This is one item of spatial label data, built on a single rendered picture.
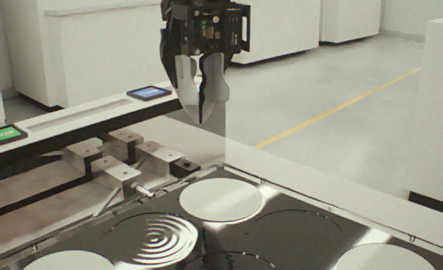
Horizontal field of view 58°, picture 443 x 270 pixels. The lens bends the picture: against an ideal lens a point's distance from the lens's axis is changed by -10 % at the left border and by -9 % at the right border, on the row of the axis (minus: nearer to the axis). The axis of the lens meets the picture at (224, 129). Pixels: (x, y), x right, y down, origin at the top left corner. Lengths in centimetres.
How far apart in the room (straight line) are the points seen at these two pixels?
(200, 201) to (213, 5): 23
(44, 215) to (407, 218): 52
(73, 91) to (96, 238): 318
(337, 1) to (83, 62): 423
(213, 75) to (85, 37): 311
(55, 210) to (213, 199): 21
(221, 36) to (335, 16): 629
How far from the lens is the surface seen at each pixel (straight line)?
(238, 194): 54
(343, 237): 48
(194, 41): 45
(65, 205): 58
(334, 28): 677
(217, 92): 52
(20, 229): 56
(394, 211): 69
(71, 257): 45
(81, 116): 67
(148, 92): 73
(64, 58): 354
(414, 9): 858
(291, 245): 45
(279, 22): 542
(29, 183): 60
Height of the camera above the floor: 117
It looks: 21 degrees down
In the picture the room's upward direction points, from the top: straight up
